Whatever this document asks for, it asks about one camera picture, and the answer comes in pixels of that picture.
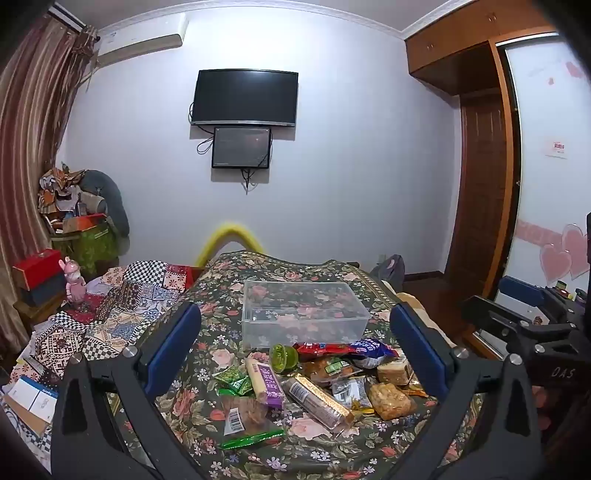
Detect yellow foam tube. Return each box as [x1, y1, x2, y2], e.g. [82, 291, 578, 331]
[194, 222, 265, 268]

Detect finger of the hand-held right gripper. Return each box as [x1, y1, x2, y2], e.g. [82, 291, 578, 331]
[462, 295, 539, 354]
[500, 275, 548, 309]

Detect white blue cardboard box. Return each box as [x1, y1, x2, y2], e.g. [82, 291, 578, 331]
[2, 376, 58, 423]

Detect patchwork checkered blanket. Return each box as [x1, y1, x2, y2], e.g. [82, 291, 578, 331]
[0, 258, 195, 462]

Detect wooden door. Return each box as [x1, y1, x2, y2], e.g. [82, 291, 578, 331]
[445, 92, 509, 287]

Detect orange box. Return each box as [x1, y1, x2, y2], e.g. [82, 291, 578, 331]
[62, 213, 108, 234]

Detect small black wall monitor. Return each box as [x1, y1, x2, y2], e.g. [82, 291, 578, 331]
[211, 127, 271, 169]

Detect clear green-edged snack packet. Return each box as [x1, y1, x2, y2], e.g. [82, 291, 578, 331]
[219, 396, 284, 450]

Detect paper notice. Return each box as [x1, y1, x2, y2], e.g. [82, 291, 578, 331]
[542, 138, 570, 159]

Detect clear orange crisps packet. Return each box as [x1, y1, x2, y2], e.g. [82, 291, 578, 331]
[369, 382, 417, 420]

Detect red box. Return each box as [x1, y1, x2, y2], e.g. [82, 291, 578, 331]
[12, 249, 63, 291]

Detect clear plastic box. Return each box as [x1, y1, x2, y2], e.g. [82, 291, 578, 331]
[241, 279, 371, 350]

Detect pink heart stickers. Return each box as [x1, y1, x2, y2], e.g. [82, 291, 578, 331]
[515, 220, 589, 284]

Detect wooden wardrobe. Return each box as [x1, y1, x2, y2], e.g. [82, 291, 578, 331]
[405, 0, 591, 361]

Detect pile of patterned cloth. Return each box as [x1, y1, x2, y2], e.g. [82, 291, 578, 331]
[38, 162, 86, 215]

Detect blue red snack packet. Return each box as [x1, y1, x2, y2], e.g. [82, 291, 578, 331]
[295, 338, 399, 370]

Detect dark grey box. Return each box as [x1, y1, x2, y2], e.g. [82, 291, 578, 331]
[21, 274, 68, 308]

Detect pink rabbit toy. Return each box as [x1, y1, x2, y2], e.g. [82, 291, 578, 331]
[58, 256, 86, 305]

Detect purple yellow snack packet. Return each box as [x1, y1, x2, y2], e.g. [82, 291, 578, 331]
[245, 357, 284, 409]

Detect striped brown curtain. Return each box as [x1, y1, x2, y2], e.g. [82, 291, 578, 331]
[0, 14, 100, 352]

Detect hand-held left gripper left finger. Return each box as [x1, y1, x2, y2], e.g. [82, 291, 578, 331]
[51, 302, 204, 480]

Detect green snack packet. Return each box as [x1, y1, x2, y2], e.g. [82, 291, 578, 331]
[213, 366, 254, 397]

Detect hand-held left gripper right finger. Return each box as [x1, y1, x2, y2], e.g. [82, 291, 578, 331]
[390, 302, 543, 480]

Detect yellow white snack packet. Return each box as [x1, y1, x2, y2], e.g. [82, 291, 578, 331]
[331, 377, 375, 413]

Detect beige cake packet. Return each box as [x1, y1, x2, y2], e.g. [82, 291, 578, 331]
[376, 357, 414, 386]

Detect brown bread packet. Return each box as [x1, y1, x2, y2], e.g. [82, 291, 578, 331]
[302, 357, 365, 384]

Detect black wall television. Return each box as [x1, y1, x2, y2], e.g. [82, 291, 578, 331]
[191, 69, 298, 127]

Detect floral dark blanket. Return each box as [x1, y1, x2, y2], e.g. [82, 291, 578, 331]
[152, 251, 509, 480]

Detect white air conditioner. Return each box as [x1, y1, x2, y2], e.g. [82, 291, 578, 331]
[95, 13, 188, 65]

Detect dark backpack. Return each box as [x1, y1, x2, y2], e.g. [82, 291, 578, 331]
[369, 254, 406, 289]

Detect clear gold cracker sleeve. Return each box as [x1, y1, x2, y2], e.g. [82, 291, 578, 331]
[283, 374, 355, 430]

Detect green jelly cup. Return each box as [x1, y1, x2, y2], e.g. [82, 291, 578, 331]
[269, 344, 301, 374]

